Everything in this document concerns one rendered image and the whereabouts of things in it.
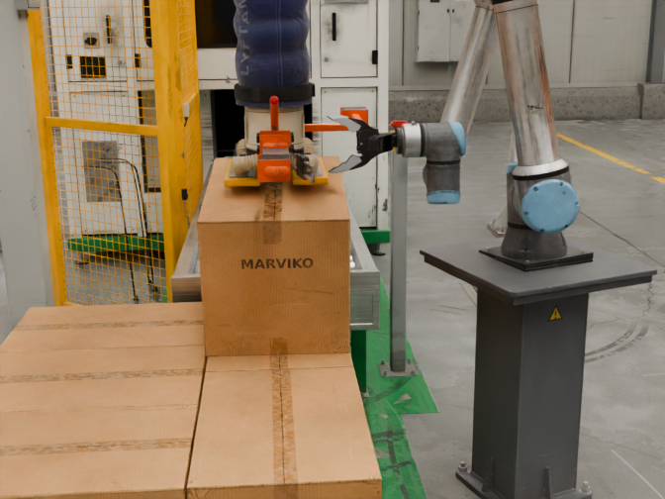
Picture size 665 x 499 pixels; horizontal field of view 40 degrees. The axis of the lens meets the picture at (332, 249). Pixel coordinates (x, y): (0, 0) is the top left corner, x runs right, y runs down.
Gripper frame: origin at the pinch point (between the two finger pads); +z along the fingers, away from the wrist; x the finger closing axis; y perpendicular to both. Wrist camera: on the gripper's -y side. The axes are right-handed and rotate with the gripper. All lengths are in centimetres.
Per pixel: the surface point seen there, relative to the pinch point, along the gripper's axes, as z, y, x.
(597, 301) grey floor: -148, 193, -114
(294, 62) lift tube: 7.2, 18.6, 20.3
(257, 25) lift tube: 16.8, 18.0, 30.7
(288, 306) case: 11.9, -3.7, -43.0
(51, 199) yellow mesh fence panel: 116, 176, -46
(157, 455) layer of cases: 42, -58, -57
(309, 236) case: 5.7, -6.4, -23.0
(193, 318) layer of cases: 41, 31, -57
